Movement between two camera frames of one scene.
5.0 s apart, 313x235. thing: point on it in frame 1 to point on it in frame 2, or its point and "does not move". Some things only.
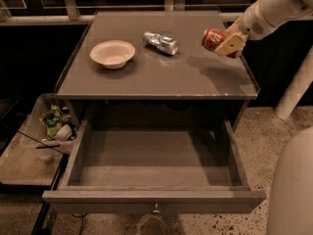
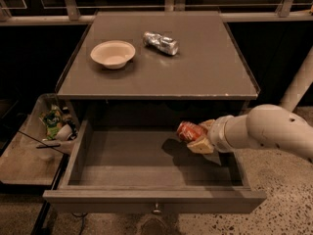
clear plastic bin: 36,151 does not move
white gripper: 250,22 to 216,133
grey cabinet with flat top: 152,66 does not move
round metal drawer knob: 156,211 does not move
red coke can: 213,37 to 191,132
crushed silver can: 165,43 does not move
